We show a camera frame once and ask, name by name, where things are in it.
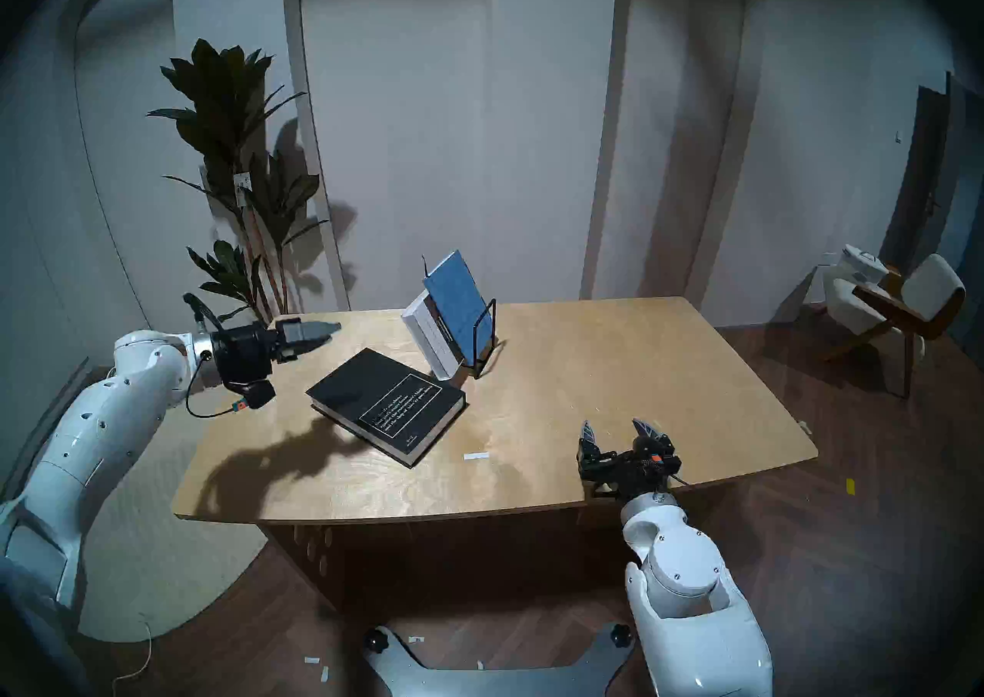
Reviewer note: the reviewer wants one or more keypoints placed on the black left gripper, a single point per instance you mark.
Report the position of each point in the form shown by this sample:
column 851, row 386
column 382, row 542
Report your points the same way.
column 242, row 353

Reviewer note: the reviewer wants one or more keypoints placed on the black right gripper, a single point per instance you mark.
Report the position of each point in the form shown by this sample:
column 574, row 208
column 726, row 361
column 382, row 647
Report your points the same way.
column 630, row 469

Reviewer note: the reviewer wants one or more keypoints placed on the thick black hardcover book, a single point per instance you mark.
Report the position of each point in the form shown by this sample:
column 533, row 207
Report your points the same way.
column 377, row 395

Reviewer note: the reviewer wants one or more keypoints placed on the white book brown cover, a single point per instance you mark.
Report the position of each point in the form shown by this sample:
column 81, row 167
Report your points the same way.
column 430, row 334

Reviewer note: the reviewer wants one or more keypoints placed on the thin blue book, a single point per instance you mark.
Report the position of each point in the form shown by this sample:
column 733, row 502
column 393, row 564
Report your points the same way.
column 457, row 299

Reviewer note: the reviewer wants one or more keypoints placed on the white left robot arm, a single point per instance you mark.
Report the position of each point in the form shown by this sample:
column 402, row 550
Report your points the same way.
column 100, row 426

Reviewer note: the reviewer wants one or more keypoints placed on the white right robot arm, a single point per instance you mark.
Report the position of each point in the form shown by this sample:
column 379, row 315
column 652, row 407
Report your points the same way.
column 684, row 588

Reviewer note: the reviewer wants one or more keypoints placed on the white plant tag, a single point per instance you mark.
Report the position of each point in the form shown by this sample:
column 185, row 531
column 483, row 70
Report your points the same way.
column 242, row 189

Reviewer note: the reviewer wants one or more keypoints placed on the black round base knob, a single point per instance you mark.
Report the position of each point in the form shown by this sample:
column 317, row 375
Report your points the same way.
column 376, row 639
column 620, row 634

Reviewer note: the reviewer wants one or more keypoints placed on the round beige rug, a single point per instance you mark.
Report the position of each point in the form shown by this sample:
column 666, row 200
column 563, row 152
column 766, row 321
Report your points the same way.
column 154, row 534

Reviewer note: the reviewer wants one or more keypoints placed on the tall green potted plant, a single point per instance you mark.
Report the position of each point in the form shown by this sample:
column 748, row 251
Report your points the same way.
column 223, row 103

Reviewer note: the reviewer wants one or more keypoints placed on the white wooden armchair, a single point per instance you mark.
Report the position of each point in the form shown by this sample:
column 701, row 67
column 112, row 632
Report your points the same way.
column 930, row 288

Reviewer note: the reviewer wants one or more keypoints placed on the dark door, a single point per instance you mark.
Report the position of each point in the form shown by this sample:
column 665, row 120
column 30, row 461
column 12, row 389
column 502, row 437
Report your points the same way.
column 926, row 203

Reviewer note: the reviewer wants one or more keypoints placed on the grey metal robot base plate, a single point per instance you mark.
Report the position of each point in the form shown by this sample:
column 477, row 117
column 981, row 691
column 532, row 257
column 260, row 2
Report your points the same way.
column 492, row 680

